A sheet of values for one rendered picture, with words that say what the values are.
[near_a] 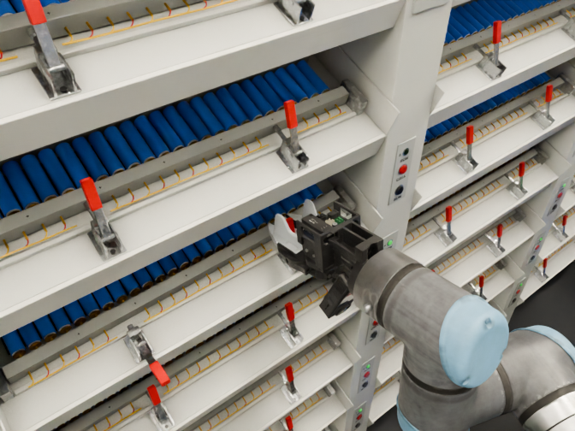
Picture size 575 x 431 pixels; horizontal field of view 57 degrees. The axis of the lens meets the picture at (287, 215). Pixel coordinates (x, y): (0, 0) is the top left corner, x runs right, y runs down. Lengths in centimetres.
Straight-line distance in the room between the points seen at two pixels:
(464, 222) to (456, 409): 68
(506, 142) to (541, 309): 106
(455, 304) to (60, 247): 43
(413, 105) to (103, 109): 47
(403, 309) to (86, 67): 41
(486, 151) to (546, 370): 55
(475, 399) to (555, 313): 150
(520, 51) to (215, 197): 67
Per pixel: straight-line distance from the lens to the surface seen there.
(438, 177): 107
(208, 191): 68
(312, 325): 103
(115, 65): 54
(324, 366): 122
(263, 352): 99
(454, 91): 94
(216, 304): 81
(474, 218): 131
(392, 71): 77
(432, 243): 122
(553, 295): 224
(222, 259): 82
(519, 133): 126
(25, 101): 51
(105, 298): 79
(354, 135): 79
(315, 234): 69
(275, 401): 117
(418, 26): 76
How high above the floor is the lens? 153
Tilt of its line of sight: 41 degrees down
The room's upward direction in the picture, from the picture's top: straight up
